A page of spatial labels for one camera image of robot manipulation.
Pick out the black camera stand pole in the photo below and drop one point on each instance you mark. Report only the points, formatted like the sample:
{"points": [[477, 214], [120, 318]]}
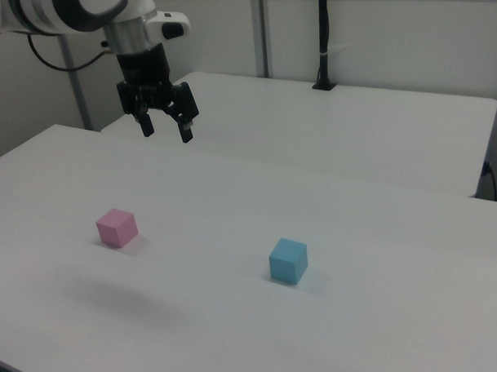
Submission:
{"points": [[324, 33]]}

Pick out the pink cube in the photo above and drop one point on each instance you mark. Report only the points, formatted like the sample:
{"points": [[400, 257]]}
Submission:
{"points": [[116, 228]]}

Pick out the white side table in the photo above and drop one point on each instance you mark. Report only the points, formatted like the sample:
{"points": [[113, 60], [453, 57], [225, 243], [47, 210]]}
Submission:
{"points": [[316, 127]]}

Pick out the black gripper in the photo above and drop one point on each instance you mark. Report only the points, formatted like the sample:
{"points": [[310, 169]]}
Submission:
{"points": [[144, 68]]}

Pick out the grey metal frame post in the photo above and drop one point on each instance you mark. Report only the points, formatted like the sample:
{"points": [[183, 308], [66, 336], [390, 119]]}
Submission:
{"points": [[74, 82], [260, 31]]}

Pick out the blue cube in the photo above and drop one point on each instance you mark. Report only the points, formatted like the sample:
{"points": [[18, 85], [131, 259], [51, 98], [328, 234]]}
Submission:
{"points": [[286, 262]]}

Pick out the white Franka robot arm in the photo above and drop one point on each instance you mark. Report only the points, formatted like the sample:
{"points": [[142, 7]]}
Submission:
{"points": [[34, 3]]}

